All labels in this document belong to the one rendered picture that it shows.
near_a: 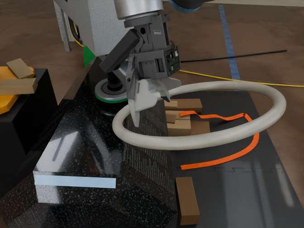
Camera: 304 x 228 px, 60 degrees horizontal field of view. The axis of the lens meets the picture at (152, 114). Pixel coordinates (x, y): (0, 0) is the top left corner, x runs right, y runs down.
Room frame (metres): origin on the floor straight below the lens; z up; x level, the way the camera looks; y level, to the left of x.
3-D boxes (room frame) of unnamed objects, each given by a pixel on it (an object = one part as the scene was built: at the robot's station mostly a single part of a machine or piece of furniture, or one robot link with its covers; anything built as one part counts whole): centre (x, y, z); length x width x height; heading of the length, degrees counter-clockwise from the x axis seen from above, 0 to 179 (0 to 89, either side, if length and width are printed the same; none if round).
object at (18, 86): (1.36, 0.81, 0.81); 0.20 x 0.10 x 0.05; 97
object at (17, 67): (1.58, 0.89, 0.80); 0.20 x 0.10 x 0.05; 43
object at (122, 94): (1.19, 0.20, 0.90); 0.21 x 0.21 x 0.01
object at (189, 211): (1.05, -0.24, 0.07); 0.30 x 0.12 x 0.12; 4
